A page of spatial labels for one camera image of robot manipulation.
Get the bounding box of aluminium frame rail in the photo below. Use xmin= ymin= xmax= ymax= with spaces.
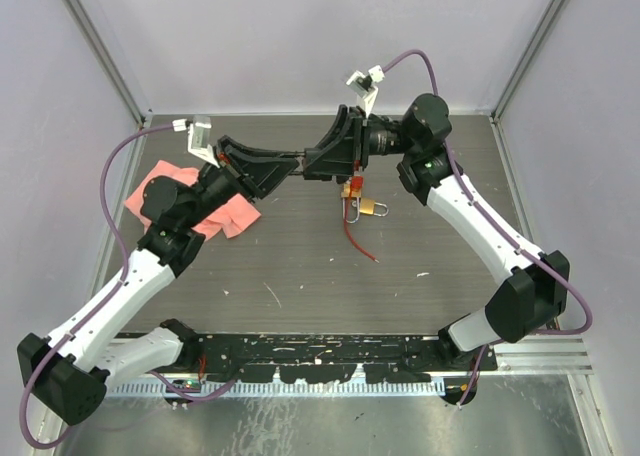
xmin=99 ymin=333 xmax=594 ymax=377

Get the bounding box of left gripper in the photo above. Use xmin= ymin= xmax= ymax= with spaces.
xmin=181 ymin=135 xmax=299 ymax=228

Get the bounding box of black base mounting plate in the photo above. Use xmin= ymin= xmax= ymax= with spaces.
xmin=155 ymin=334 xmax=479 ymax=384

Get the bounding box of small brass padlock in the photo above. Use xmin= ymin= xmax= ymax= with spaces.
xmin=359 ymin=198 xmax=389 ymax=217

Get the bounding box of red cable seal lock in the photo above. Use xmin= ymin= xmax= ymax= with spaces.
xmin=343 ymin=175 xmax=379 ymax=263

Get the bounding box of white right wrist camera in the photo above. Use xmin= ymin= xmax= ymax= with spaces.
xmin=345 ymin=65 xmax=385 ymax=117

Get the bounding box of black padlock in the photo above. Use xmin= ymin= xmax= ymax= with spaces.
xmin=283 ymin=148 xmax=315 ymax=180

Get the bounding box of slotted cable duct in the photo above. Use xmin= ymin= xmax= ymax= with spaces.
xmin=107 ymin=377 xmax=445 ymax=399

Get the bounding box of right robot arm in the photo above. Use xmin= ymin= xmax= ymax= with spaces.
xmin=302 ymin=93 xmax=570 ymax=370

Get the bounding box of pink cloth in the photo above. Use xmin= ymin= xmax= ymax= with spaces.
xmin=124 ymin=160 xmax=261 ymax=241

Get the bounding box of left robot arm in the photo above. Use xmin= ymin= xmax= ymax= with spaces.
xmin=17 ymin=137 xmax=302 ymax=426

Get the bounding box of large brass padlock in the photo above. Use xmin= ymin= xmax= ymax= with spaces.
xmin=340 ymin=183 xmax=361 ymax=224

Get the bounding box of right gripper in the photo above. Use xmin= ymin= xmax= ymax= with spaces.
xmin=300 ymin=105 xmax=417 ymax=178

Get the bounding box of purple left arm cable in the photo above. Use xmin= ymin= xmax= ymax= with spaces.
xmin=18 ymin=119 xmax=236 ymax=450

